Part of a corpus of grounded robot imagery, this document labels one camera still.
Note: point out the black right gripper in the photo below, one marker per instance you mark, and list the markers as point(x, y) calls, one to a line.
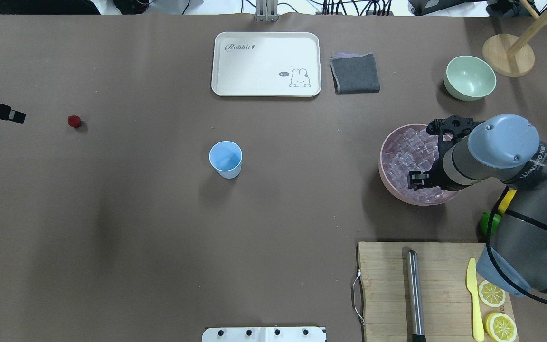
point(435, 176)

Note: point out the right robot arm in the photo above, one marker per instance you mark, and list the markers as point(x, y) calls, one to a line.
point(506, 147)

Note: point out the pink bowl of ice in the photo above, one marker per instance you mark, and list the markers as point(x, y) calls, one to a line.
point(410, 148)

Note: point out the blue plastic cup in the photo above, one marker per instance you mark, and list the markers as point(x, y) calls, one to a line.
point(226, 158)

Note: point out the red strawberry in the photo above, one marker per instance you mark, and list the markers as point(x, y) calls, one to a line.
point(74, 121)

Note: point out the green lime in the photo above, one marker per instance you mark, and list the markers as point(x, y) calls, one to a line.
point(484, 223)

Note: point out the yellow lemon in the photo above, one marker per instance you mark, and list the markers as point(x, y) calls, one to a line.
point(505, 202)

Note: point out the yellow plastic knife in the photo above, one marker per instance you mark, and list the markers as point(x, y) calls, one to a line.
point(471, 285)

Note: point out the green bowl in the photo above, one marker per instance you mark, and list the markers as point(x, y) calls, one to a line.
point(469, 78)

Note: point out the grey folded cloth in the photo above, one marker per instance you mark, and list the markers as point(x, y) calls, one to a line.
point(355, 73)

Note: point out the metal rod with black tip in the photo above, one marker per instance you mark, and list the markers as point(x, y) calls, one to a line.
point(416, 303)

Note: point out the wooden cutting board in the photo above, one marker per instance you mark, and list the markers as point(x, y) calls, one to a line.
point(447, 303)

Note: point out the lemon slice upper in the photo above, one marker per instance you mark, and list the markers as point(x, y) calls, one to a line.
point(491, 295)

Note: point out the lemon slice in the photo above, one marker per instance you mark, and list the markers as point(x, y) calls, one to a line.
point(491, 295)
point(501, 327)

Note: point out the wooden glass rack stand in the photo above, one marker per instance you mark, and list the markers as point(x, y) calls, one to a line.
point(510, 55)

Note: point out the lemon slice lower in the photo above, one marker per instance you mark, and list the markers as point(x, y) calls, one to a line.
point(501, 327)

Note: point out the cream rabbit tray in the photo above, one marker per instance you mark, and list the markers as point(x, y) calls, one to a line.
point(266, 64)

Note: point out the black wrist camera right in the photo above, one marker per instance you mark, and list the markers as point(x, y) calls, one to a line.
point(452, 129)

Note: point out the aluminium frame post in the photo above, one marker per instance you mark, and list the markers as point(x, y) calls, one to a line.
point(266, 10)

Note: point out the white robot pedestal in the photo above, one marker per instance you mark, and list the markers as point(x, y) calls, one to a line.
point(265, 334)

